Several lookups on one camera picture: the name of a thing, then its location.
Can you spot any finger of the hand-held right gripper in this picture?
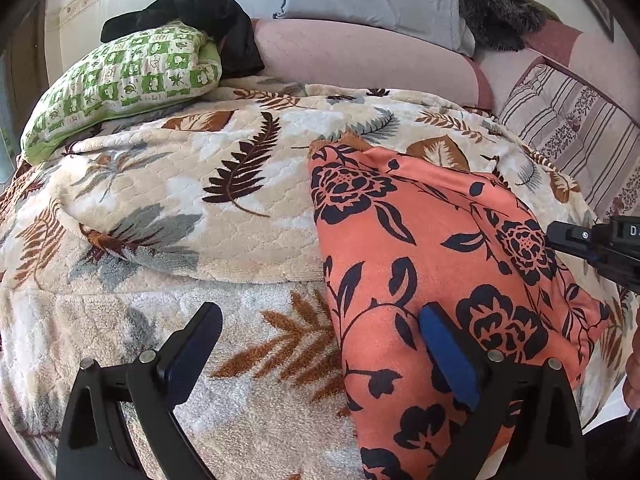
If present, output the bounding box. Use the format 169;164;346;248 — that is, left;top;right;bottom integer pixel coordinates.
546;221;601;261

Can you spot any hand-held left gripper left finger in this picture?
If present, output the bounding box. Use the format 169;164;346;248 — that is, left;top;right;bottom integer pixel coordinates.
56;302;223;480

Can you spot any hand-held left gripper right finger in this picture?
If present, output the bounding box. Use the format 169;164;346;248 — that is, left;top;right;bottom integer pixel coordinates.
419;302;586;480

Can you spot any orange floral garment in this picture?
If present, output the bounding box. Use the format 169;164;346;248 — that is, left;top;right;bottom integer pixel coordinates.
307;132;613;480

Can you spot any leaf printed fleece blanket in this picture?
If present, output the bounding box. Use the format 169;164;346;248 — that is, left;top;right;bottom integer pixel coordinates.
0;82;640;480

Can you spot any striped floral cushion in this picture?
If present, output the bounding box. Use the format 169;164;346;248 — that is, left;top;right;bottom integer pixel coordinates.
497;62;640;221

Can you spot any green patterned pillow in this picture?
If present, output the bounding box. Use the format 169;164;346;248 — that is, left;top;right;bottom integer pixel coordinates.
21;19;223;166

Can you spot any pink padded headboard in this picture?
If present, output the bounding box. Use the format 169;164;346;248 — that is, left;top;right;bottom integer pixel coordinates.
250;17;586;111

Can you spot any black cloth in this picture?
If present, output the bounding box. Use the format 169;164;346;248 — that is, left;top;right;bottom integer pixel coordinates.
100;0;266;78

